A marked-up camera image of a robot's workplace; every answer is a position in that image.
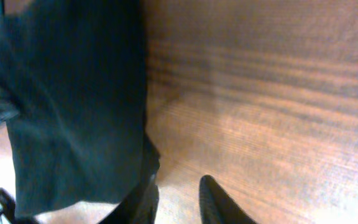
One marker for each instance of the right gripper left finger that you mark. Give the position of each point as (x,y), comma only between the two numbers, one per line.
(141,204)

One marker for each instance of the black t-shirt with logo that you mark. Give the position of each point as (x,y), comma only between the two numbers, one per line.
(76,71)

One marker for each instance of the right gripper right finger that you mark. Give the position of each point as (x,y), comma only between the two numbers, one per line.
(217,207)

